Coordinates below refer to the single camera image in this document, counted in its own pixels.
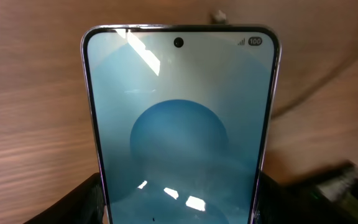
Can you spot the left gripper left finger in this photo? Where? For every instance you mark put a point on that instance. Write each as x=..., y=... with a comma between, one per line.
x=83, y=205

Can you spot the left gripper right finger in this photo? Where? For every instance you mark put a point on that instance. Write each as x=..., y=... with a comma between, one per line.
x=275, y=205

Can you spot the Galaxy S25 smartphone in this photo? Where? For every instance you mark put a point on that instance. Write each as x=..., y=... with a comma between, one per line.
x=180, y=116

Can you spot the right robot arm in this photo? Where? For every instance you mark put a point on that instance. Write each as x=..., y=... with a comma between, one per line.
x=329, y=195

